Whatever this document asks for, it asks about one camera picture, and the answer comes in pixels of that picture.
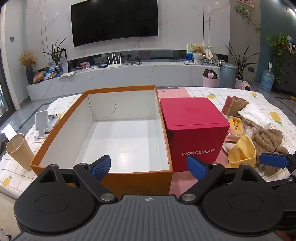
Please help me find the brown fuzzy plush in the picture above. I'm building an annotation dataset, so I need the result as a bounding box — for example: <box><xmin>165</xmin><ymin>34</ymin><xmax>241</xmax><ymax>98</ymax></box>
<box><xmin>252</xmin><ymin>128</ymin><xmax>289</xmax><ymax>176</ymax></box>

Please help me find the blue water bottle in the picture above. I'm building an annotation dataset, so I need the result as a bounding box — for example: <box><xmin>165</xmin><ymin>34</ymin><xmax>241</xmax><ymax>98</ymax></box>
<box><xmin>259</xmin><ymin>68</ymin><xmax>275</xmax><ymax>92</ymax></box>

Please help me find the brown pink sponge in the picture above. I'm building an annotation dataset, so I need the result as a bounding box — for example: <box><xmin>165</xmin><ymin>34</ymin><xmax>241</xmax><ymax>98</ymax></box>
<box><xmin>221</xmin><ymin>95</ymin><xmax>249</xmax><ymax>117</ymax></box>

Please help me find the pink bin with black bag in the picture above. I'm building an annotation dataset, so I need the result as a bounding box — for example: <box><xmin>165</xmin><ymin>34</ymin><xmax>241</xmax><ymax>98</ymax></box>
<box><xmin>202</xmin><ymin>68</ymin><xmax>220</xmax><ymax>87</ymax></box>

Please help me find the white router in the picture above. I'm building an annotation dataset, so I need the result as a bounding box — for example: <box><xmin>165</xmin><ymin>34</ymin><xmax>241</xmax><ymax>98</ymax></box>
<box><xmin>107</xmin><ymin>53</ymin><xmax>123</xmax><ymax>68</ymax></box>

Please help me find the lemon printed mat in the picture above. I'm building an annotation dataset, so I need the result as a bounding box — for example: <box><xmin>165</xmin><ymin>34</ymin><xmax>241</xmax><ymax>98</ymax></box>
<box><xmin>0</xmin><ymin>86</ymin><xmax>296</xmax><ymax>200</ymax></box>

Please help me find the yellow packet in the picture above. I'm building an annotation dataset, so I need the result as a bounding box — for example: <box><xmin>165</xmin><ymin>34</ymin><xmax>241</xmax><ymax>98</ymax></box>
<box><xmin>229</xmin><ymin>116</ymin><xmax>244</xmax><ymax>137</ymax></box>

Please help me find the yellow cloth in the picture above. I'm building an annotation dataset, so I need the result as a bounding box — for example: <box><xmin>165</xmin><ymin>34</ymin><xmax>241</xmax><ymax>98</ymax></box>
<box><xmin>225</xmin><ymin>134</ymin><xmax>257</xmax><ymax>168</ymax></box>

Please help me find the glass balcony door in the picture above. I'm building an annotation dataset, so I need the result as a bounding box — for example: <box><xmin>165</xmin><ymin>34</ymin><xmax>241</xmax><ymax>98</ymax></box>
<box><xmin>0</xmin><ymin>52</ymin><xmax>15</xmax><ymax>115</ymax></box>

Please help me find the brown paper cup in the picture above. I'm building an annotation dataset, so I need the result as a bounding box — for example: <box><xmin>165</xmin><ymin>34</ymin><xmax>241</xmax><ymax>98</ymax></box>
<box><xmin>6</xmin><ymin>133</ymin><xmax>35</xmax><ymax>171</ymax></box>

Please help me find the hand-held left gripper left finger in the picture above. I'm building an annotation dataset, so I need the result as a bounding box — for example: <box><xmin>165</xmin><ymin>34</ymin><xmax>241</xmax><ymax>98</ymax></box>
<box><xmin>38</xmin><ymin>155</ymin><xmax>118</xmax><ymax>202</ymax></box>

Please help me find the hanging vine plant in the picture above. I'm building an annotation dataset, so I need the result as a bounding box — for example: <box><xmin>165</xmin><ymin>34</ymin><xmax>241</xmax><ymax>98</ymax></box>
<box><xmin>235</xmin><ymin>5</ymin><xmax>262</xmax><ymax>32</ymax></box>

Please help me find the red box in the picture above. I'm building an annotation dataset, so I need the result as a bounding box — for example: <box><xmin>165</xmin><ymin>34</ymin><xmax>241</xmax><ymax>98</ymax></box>
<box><xmin>159</xmin><ymin>97</ymin><xmax>230</xmax><ymax>173</ymax></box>

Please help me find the green plant in glass vase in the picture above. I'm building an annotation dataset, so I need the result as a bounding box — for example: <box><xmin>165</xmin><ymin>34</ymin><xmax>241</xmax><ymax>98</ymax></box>
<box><xmin>43</xmin><ymin>37</ymin><xmax>68</xmax><ymax>77</ymax></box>

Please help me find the black television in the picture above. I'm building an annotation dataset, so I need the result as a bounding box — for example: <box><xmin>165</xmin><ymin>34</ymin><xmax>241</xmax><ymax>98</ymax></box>
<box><xmin>70</xmin><ymin>0</ymin><xmax>159</xmax><ymax>47</ymax></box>

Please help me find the dark vase with dried flowers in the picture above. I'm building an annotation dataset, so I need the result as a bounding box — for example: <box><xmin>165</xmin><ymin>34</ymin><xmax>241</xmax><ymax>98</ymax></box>
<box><xmin>18</xmin><ymin>50</ymin><xmax>36</xmax><ymax>85</ymax></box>

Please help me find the black wire stand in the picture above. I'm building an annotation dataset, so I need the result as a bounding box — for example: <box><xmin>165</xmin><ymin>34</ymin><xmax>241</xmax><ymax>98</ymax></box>
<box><xmin>126</xmin><ymin>56</ymin><xmax>142</xmax><ymax>66</ymax></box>

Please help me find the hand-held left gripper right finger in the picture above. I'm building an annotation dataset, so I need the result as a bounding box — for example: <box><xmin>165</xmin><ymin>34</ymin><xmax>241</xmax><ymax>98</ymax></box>
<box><xmin>179</xmin><ymin>155</ymin><xmax>263</xmax><ymax>202</ymax></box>

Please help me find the white tissue paper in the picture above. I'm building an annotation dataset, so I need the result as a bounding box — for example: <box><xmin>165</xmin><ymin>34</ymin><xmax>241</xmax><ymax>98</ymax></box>
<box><xmin>238</xmin><ymin>103</ymin><xmax>273</xmax><ymax>128</ymax></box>

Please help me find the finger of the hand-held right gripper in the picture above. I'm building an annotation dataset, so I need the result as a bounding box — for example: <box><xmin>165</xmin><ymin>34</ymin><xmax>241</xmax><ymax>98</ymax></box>
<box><xmin>259</xmin><ymin>152</ymin><xmax>296</xmax><ymax>168</ymax></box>

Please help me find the tall leafy potted plant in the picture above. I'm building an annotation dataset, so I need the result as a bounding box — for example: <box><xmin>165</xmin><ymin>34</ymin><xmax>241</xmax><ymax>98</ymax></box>
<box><xmin>225</xmin><ymin>45</ymin><xmax>258</xmax><ymax>80</ymax></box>

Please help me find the brown snack bag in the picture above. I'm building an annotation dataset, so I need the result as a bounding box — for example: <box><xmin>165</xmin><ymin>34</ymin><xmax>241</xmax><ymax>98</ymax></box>
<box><xmin>33</xmin><ymin>71</ymin><xmax>47</xmax><ymax>84</ymax></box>

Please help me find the bushy plant on cabinet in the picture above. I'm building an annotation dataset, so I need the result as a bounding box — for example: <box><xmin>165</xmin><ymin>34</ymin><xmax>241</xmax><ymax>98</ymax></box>
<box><xmin>266</xmin><ymin>34</ymin><xmax>294</xmax><ymax>84</ymax></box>

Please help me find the white phone stand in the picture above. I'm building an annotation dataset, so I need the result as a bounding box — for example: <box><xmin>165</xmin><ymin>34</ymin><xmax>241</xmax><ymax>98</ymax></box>
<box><xmin>34</xmin><ymin>110</ymin><xmax>50</xmax><ymax>139</ymax></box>

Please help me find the pink bag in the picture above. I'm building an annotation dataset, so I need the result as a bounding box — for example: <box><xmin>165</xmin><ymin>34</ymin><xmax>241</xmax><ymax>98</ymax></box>
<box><xmin>235</xmin><ymin>74</ymin><xmax>245</xmax><ymax>89</ymax></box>

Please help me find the grey trash can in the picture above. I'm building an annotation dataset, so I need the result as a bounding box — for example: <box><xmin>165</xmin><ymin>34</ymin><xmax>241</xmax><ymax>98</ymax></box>
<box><xmin>218</xmin><ymin>62</ymin><xmax>238</xmax><ymax>89</ymax></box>

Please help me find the dark cabinet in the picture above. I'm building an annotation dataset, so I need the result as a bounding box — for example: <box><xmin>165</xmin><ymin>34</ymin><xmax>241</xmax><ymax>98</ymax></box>
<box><xmin>276</xmin><ymin>50</ymin><xmax>296</xmax><ymax>94</ymax></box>

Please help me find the white marble tv console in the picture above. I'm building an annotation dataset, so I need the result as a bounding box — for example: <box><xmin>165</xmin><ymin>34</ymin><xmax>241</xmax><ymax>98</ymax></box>
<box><xmin>26</xmin><ymin>61</ymin><xmax>221</xmax><ymax>102</ymax></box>

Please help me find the orange cardboard box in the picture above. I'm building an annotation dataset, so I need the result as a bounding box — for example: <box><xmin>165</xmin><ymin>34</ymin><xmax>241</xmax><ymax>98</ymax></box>
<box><xmin>30</xmin><ymin>85</ymin><xmax>173</xmax><ymax>197</ymax></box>

